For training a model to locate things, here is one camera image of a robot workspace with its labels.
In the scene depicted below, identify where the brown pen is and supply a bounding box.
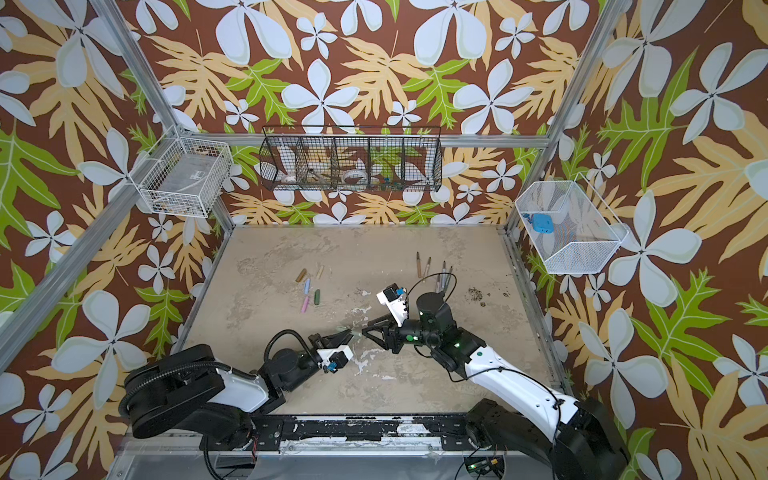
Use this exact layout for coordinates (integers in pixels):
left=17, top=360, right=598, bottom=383
left=416, top=251, right=423, bottom=279

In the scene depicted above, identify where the light blue pen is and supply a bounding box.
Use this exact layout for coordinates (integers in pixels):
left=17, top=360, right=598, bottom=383
left=438, top=260, right=447, bottom=292

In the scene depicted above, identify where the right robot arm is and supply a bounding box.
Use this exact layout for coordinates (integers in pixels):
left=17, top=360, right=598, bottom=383
left=362, top=284, right=630, bottom=479

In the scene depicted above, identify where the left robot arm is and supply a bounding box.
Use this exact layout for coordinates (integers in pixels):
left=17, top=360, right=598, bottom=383
left=118, top=329, right=353, bottom=450

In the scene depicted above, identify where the blue object in basket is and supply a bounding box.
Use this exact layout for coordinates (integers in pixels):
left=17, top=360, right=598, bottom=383
left=523, top=213, right=555, bottom=234

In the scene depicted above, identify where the white mesh basket right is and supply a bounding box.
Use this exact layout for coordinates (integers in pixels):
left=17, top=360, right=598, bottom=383
left=515, top=174, right=629, bottom=276

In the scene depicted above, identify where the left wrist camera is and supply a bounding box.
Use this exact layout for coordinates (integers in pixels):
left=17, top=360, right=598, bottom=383
left=317, top=345, right=353, bottom=373

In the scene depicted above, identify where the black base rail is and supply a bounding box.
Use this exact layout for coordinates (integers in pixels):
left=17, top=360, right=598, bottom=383
left=203, top=412, right=523, bottom=452

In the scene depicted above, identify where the black wire basket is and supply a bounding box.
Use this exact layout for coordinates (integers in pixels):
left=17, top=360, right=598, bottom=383
left=256, top=125, right=444, bottom=192

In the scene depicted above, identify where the white wire basket left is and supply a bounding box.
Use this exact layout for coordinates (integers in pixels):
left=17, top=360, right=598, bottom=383
left=133, top=135, right=233, bottom=218

